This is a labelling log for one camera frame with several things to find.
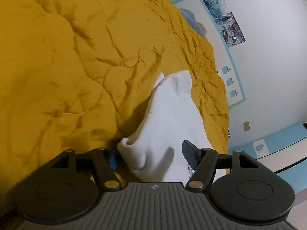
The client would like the white and blue headboard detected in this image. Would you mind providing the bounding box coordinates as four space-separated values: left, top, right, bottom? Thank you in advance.
172 0 246 109

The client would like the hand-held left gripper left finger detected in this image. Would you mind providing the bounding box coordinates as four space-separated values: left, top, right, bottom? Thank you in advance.
49 148 122 190

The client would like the blue pillow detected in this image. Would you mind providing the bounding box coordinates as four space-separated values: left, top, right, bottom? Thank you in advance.
179 8 209 39

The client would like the white long-sleeve sweatshirt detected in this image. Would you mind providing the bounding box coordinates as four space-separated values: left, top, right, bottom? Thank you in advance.
117 69 228 183

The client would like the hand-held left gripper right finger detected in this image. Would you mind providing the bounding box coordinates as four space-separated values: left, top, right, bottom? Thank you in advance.
182 140 262 190

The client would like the mustard yellow bed blanket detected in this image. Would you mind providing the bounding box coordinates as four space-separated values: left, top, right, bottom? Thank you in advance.
0 0 230 190

